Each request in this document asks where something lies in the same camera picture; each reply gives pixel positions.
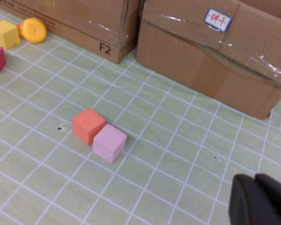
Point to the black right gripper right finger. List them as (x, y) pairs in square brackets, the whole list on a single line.
[(276, 194)]

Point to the yellow rubber duck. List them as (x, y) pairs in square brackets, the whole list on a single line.
[(34, 30)]

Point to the pink foam cube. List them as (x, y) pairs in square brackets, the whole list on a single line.
[(108, 140)]

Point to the orange foam cube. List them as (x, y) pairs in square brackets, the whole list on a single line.
[(86, 124)]

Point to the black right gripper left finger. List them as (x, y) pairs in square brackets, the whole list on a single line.
[(246, 204)]

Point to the cardboard box with F2 print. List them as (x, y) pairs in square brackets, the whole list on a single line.
[(84, 18)]

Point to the yellow foam cube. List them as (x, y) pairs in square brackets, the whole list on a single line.
[(4, 32)]

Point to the green checked tablecloth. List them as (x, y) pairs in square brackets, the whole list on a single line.
[(154, 140)]

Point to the white label on taped box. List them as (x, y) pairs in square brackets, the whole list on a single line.
[(217, 20)]

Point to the taped cardboard box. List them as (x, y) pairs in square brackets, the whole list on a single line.
[(178, 58)]

